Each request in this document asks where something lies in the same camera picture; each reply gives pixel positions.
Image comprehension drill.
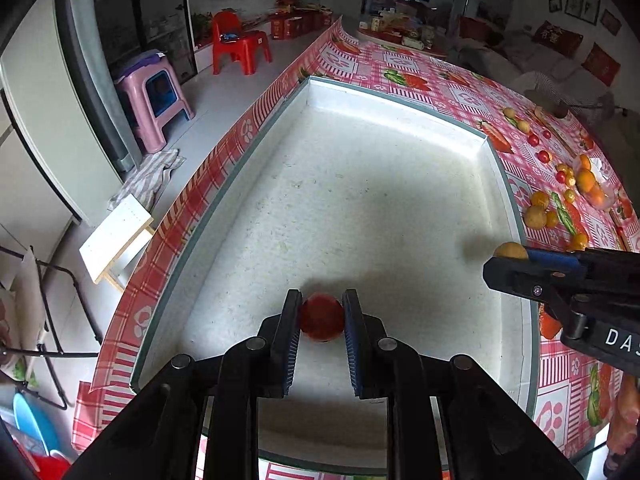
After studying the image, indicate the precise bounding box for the tan longan fruit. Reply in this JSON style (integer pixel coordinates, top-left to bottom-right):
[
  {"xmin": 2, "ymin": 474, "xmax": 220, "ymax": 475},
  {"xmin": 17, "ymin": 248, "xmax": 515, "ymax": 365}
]
[{"xmin": 494, "ymin": 242, "xmax": 528, "ymax": 260}]

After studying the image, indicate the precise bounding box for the red cherry tomato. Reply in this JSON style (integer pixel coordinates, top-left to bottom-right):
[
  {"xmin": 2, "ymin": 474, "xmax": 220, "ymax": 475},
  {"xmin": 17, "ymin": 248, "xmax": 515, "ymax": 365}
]
[{"xmin": 299, "ymin": 292, "xmax": 345, "ymax": 342}]

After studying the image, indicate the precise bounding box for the white shallow tray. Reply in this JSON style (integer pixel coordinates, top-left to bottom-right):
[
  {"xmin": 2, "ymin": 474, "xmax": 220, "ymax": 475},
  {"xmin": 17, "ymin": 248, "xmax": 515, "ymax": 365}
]
[{"xmin": 130, "ymin": 76, "xmax": 540, "ymax": 470}]

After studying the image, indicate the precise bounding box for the small white folding table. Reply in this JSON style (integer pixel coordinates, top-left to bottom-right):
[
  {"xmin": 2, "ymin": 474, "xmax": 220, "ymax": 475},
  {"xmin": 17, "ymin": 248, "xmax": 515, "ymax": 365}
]
[{"xmin": 79, "ymin": 194, "xmax": 154, "ymax": 292}]

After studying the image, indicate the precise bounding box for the grey sofa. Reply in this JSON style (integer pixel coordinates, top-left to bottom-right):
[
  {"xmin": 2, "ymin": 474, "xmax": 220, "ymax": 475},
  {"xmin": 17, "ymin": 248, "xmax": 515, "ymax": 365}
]
[{"xmin": 454, "ymin": 32, "xmax": 616, "ymax": 129}]

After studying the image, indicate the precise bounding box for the striped floor cloth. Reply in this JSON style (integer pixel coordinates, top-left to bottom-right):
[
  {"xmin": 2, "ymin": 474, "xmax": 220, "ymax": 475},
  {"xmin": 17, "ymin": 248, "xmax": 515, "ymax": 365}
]
[{"xmin": 107, "ymin": 148, "xmax": 186, "ymax": 212}]

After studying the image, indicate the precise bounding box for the red cushion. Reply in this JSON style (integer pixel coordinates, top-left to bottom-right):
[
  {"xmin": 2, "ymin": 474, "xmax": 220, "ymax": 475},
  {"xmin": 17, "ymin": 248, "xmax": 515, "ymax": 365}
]
[{"xmin": 533, "ymin": 21, "xmax": 584, "ymax": 58}]

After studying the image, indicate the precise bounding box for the round coffee table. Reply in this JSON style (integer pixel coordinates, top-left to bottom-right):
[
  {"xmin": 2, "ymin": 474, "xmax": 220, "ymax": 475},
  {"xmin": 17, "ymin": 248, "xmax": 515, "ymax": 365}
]
[{"xmin": 358, "ymin": 11, "xmax": 448, "ymax": 58}]

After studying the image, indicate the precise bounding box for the pink plastic stool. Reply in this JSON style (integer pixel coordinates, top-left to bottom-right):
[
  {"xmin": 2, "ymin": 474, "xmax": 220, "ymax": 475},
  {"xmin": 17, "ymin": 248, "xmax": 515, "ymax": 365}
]
[{"xmin": 114, "ymin": 49, "xmax": 194, "ymax": 154}]

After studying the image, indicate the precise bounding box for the red plastic chair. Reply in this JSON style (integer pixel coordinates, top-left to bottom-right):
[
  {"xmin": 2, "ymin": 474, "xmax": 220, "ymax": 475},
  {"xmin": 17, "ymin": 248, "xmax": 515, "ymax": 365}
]
[{"xmin": 212, "ymin": 11, "xmax": 272, "ymax": 75}]

